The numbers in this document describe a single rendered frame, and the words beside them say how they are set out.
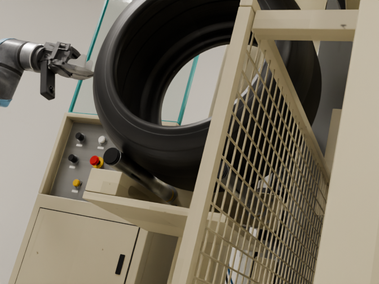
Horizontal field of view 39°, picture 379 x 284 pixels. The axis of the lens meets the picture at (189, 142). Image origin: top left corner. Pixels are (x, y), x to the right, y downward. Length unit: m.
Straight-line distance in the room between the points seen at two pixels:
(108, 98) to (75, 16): 3.27
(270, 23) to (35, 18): 3.97
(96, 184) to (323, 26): 0.77
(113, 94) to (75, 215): 0.92
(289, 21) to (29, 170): 3.59
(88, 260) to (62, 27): 2.77
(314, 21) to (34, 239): 1.75
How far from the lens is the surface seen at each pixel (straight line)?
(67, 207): 2.21
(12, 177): 4.18
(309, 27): 0.69
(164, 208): 1.20
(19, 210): 4.12
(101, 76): 1.39
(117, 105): 1.32
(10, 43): 1.76
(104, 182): 1.29
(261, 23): 0.71
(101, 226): 2.09
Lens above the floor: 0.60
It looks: 17 degrees up
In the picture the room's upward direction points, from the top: 14 degrees clockwise
